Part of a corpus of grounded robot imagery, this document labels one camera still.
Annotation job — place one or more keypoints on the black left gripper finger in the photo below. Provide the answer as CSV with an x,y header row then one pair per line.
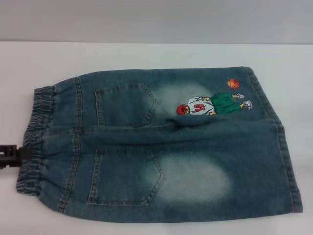
x,y
24,154

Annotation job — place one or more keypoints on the blue denim shorts with print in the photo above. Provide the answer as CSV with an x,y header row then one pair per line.
x,y
171,156

